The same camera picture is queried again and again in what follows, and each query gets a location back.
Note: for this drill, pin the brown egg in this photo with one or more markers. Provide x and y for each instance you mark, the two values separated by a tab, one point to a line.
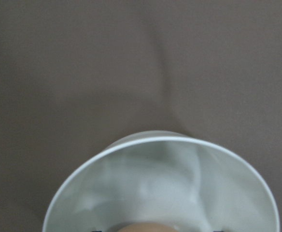
147	227

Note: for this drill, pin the white ceramic bowl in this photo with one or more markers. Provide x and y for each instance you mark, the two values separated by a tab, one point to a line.
168	178

